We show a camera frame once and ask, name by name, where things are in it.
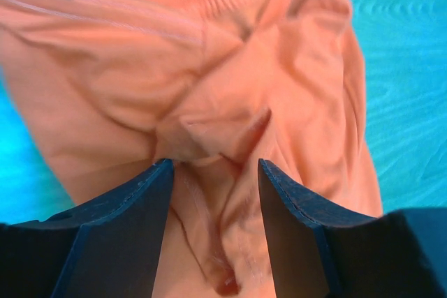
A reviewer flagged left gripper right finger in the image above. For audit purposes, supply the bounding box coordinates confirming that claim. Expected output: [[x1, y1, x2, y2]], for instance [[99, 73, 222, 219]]
[[258, 160, 446, 297]]

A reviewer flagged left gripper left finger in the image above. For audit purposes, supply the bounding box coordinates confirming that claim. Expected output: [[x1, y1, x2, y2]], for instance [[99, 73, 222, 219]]
[[1, 160, 174, 297]]

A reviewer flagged orange t shirt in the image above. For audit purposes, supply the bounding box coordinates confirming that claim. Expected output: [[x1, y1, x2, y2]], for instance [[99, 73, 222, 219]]
[[1, 0, 382, 297]]

